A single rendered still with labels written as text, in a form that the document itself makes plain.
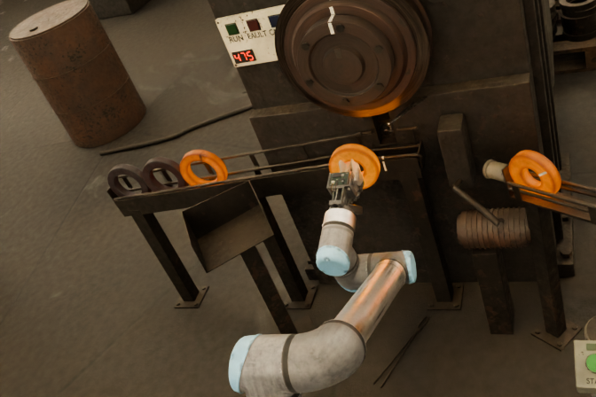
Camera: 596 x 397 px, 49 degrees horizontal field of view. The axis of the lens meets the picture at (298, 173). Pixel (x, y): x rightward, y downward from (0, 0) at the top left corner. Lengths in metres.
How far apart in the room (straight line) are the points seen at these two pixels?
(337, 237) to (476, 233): 0.54
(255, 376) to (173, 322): 1.72
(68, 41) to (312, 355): 3.53
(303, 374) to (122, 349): 1.86
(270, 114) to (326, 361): 1.21
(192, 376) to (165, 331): 0.33
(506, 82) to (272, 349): 1.16
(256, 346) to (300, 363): 0.11
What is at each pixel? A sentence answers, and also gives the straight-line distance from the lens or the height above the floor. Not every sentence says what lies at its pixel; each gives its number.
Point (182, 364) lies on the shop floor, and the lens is 2.88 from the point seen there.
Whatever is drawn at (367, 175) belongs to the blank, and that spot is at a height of 0.80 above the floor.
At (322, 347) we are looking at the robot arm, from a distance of 1.34.
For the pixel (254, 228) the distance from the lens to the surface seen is 2.30.
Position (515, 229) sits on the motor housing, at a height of 0.51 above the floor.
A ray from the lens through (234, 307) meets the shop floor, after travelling 2.97.
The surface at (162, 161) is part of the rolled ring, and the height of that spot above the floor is 0.77.
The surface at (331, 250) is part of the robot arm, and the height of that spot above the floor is 0.81.
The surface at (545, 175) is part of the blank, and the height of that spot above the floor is 0.74.
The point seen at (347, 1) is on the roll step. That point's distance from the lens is 1.90.
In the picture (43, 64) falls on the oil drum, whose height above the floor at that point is 0.68.
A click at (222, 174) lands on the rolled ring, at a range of 2.49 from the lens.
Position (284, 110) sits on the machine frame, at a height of 0.87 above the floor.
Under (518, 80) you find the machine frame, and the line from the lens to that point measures 2.12.
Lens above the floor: 1.96
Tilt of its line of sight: 33 degrees down
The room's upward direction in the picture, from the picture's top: 22 degrees counter-clockwise
